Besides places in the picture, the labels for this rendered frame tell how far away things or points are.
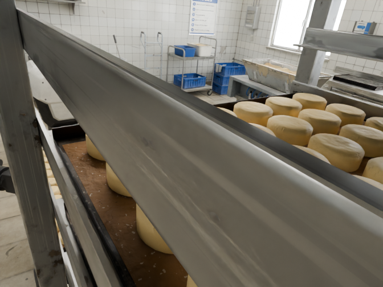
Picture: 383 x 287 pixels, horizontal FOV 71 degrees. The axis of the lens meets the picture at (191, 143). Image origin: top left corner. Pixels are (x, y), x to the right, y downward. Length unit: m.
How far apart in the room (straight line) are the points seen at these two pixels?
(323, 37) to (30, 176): 0.45
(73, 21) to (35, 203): 5.02
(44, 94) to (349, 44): 1.21
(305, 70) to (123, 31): 5.08
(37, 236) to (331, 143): 0.33
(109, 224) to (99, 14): 5.23
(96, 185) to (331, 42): 0.41
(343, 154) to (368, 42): 0.23
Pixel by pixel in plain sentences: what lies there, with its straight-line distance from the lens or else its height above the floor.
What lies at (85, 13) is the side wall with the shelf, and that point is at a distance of 5.32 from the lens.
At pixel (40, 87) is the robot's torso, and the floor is 1.25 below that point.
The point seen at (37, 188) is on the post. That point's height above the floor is 1.44.
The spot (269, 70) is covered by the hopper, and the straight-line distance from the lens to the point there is 1.89.
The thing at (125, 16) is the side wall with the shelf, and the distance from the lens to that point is 5.50.
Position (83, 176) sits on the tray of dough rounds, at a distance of 0.23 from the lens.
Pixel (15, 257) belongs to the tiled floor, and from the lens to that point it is 2.33.
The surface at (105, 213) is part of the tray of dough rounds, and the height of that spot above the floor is 1.49.
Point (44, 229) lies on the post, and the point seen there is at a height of 1.39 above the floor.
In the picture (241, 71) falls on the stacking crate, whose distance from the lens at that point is 6.13.
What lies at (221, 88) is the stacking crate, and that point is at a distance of 5.90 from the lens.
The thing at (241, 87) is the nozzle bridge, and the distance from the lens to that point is 2.18.
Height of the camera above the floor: 1.62
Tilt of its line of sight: 27 degrees down
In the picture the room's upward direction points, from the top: 5 degrees clockwise
